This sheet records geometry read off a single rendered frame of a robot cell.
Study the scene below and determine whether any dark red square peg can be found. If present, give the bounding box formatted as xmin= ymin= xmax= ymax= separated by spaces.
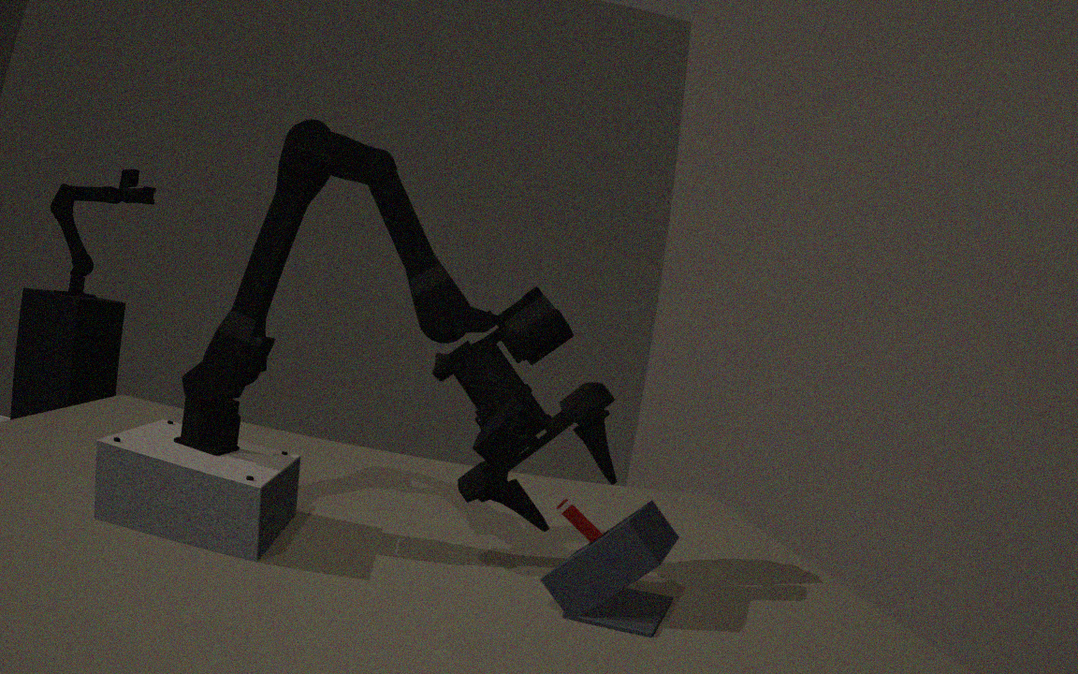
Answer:
xmin=556 ymin=499 xmax=603 ymax=542

